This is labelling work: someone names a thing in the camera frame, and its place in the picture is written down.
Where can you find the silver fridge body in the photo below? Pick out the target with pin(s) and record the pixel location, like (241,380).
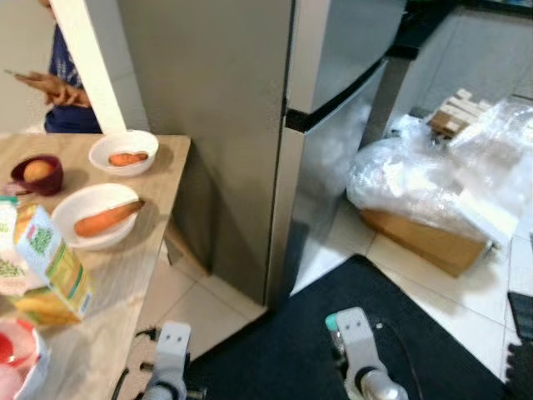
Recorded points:
(208,125)

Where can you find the white flat box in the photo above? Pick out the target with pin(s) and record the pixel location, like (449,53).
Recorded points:
(487,217)

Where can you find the large brown cardboard box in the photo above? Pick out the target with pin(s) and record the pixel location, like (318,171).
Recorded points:
(425,242)

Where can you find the clear bubble wrap bundle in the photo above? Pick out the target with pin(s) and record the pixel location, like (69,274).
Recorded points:
(416,175)

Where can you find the black puzzle foam mat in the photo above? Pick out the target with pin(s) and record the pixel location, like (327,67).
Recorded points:
(523,350)

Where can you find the grey kitchen cabinet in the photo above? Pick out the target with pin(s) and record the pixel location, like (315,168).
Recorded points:
(475,58)

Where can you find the silver freezer door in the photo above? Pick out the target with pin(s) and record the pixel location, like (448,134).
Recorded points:
(341,42)

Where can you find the wooden dining table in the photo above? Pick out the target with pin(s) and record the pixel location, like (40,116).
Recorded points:
(133,275)

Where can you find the short orange sweet potato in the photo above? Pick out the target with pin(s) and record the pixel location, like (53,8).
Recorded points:
(127,158)

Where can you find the long orange sweet potato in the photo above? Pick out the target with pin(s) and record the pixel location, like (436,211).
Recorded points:
(104,221)

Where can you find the small white bowl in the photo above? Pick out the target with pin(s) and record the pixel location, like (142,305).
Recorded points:
(104,144)

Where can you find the large white bowl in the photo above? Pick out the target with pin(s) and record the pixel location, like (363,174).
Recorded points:
(79,200)

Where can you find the person in blue shirt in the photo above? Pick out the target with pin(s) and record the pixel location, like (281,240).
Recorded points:
(71,121)

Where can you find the maroon bowl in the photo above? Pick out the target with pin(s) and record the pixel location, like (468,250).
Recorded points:
(52,185)

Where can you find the yellow green juice carton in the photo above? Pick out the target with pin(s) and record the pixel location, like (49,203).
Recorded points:
(50,267)

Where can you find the round brown potato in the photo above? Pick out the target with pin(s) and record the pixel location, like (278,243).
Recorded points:
(37,171)

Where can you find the red white patterned bowl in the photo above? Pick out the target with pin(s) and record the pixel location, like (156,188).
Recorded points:
(12,346)

